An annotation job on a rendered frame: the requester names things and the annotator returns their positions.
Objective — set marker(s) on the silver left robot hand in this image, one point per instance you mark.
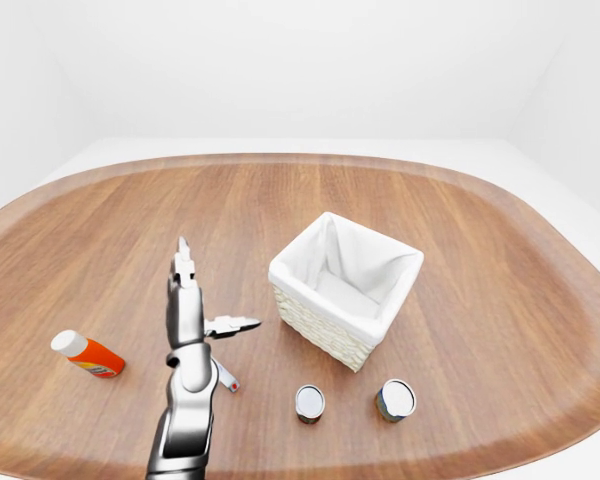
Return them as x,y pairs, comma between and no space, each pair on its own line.
184,315

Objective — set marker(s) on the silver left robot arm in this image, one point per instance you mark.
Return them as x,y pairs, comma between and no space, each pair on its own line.
187,415

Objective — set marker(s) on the white-lined wicker basket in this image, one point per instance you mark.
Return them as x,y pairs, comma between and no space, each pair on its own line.
347,290

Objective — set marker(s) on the orange bottle with white cap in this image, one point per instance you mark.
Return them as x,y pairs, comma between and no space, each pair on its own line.
97,359

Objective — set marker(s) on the small tin with silver lid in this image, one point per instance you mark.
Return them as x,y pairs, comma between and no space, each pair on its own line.
310,403

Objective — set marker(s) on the tin with blue-green label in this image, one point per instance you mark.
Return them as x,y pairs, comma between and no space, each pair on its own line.
397,400

